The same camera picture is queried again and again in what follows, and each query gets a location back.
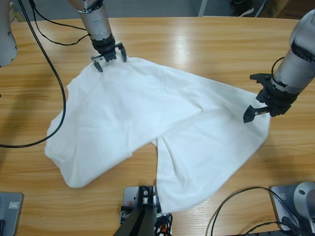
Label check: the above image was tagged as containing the black cable at base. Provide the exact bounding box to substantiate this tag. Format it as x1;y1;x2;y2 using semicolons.
206;186;301;236

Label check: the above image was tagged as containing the wooden pallet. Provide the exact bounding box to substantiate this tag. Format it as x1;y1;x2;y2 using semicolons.
0;1;25;24

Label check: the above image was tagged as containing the black white shoe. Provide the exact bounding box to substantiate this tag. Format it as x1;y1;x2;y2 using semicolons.
230;0;256;17

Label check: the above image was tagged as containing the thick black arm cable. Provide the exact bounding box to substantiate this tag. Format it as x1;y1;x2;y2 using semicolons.
0;0;67;148

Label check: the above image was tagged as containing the white metal post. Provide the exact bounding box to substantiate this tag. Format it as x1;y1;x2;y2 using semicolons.
198;0;210;17

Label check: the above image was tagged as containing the white Unitree T-shirt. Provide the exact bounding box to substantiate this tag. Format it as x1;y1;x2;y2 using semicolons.
44;57;271;213

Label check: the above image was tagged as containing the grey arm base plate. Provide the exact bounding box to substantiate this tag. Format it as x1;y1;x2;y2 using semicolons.
270;181;315;233
0;192;23;236

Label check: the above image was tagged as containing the white block with dark post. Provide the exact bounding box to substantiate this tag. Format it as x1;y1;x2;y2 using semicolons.
118;185;173;236

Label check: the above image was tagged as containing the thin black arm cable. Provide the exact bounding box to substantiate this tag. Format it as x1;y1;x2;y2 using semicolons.
29;0;93;46

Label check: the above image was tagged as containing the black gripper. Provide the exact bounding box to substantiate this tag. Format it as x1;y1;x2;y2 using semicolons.
242;73;299;124
90;35;127;73

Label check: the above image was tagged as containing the brown cardboard box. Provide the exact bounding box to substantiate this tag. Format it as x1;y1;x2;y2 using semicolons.
258;0;315;21

